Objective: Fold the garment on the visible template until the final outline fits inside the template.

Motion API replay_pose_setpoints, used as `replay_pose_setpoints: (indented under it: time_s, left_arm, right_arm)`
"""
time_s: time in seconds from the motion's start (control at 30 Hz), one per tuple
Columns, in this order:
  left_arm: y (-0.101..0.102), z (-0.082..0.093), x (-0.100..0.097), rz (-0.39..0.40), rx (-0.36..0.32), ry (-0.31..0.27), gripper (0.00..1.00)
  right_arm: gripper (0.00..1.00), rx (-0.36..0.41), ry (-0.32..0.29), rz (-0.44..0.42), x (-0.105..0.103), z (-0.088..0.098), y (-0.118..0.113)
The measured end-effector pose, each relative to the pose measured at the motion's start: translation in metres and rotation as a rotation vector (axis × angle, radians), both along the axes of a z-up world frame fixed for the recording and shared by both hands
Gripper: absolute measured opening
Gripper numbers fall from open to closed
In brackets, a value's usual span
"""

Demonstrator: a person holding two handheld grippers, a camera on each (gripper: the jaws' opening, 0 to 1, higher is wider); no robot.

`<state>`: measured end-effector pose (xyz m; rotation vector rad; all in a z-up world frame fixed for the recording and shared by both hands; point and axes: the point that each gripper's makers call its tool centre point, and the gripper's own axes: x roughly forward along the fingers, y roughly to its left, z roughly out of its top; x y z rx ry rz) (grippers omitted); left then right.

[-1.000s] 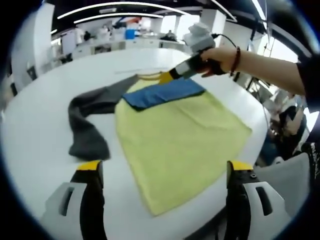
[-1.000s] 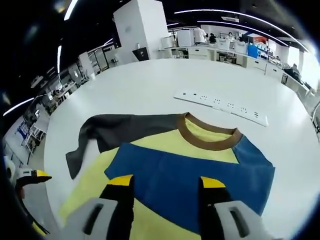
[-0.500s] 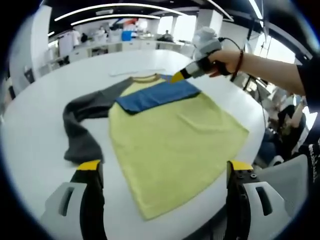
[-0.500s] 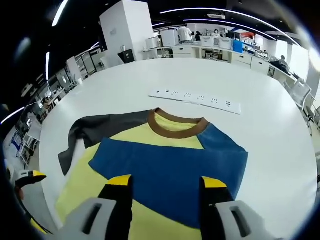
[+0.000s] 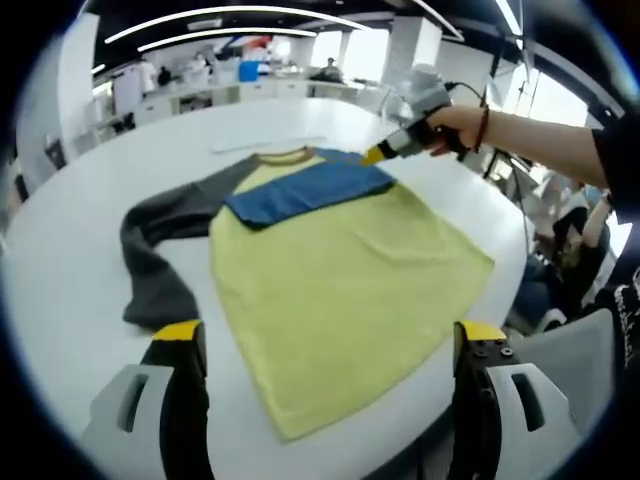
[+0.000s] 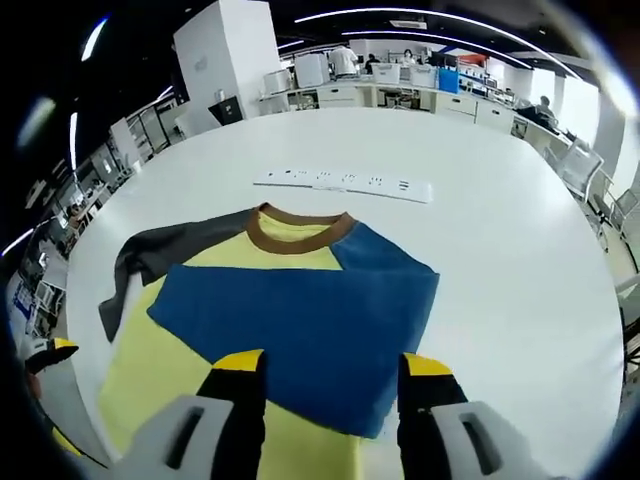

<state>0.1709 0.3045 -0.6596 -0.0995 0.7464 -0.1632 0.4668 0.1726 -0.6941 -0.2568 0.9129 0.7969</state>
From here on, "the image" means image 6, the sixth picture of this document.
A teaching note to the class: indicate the short curved ceiling light strip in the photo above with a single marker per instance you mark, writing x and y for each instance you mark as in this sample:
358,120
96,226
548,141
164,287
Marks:
415,34

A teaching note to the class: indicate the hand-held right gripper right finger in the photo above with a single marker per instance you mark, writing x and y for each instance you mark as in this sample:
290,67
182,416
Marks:
425,400

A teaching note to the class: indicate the white square pillar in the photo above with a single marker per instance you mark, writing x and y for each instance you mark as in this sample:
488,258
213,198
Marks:
225,55

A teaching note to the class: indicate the white mesh office chair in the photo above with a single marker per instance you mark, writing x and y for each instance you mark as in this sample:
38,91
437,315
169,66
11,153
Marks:
622,210
580,167

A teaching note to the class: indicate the ceiling air vent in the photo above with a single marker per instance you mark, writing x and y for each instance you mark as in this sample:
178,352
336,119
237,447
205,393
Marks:
408,22

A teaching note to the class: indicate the long curved ceiling light strip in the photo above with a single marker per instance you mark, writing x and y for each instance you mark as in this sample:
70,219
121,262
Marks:
400,11

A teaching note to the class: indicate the white storage bin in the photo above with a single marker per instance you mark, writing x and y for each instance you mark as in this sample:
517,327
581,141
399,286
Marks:
423,76
386,73

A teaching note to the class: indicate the large white cabinet appliance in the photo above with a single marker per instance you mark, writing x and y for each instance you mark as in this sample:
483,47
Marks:
311,71

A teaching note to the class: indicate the small white cabinet appliance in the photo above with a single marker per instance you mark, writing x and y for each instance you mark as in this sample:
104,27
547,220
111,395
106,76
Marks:
276,82

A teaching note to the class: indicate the yellow blue grey garment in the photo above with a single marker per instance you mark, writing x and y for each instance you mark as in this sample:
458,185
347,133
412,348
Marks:
300,310

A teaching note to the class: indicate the black tilted board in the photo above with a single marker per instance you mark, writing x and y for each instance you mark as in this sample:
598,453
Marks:
227,111

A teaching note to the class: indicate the white table socket panel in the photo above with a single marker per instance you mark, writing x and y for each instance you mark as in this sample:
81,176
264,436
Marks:
345,186

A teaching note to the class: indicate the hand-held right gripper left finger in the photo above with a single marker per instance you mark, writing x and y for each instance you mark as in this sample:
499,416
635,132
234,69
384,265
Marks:
235,400

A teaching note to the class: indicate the long white workbench row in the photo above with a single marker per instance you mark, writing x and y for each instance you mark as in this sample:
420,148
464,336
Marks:
350,95

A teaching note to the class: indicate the blue storage crate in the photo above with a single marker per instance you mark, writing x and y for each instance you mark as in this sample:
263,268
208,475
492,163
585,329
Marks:
448,80

